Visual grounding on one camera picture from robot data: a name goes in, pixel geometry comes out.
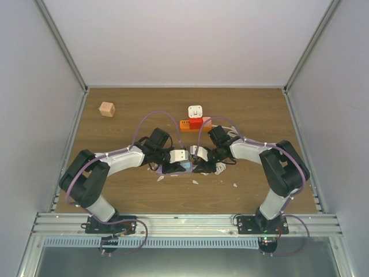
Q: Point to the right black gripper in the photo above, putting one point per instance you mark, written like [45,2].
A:
[207,168]

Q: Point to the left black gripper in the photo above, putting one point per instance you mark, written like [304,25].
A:
[176,167]

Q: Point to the purple power strip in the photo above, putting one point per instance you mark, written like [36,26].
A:
[187,171]

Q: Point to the orange power strip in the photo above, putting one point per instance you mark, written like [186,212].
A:
[184,126]

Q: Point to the peach cube power adapter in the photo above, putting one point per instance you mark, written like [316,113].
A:
[107,109]

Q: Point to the light blue usb charger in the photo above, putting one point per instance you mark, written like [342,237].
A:
[188,166]

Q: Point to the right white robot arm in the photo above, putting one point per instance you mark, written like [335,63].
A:
[285,171]

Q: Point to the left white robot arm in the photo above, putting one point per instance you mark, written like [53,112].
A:
[84,179]

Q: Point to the red plug adapter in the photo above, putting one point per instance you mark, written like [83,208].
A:
[195,123]

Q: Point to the pink plug adapter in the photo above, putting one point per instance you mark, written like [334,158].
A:
[207,119]

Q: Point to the white square plug adapter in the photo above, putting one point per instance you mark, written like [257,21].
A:
[195,111]

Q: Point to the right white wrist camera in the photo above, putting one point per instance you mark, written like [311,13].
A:
[199,152]

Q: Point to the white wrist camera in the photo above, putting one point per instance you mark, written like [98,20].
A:
[178,155]
[199,152]

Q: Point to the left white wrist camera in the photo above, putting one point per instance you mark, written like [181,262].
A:
[178,155]

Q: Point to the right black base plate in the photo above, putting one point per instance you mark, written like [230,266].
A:
[252,224]

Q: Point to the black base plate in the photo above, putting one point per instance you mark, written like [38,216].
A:
[252,224]
[117,225]

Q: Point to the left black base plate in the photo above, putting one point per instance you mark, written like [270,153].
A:
[117,225]

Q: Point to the grey slotted cable duct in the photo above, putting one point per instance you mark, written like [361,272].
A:
[155,242]

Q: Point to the aluminium front rail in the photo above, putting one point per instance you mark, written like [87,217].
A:
[186,225]

